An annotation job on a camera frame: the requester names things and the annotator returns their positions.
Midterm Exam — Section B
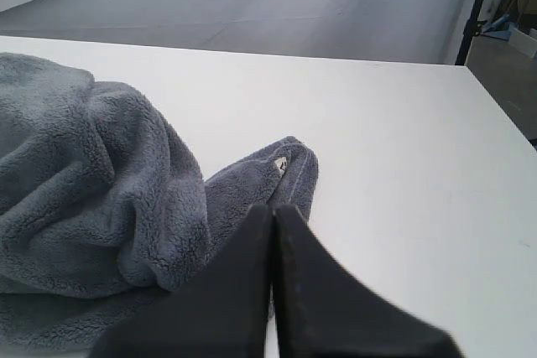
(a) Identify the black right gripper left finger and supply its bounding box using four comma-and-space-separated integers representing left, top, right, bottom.
90, 205, 273, 357

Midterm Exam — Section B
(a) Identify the grey fleece towel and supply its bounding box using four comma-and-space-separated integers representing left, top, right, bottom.
1, 53, 318, 355

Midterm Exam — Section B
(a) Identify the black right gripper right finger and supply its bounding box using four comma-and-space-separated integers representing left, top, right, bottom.
272, 205, 458, 357

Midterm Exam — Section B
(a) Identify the grey backdrop cloth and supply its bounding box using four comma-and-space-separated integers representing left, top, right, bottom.
1, 0, 474, 64

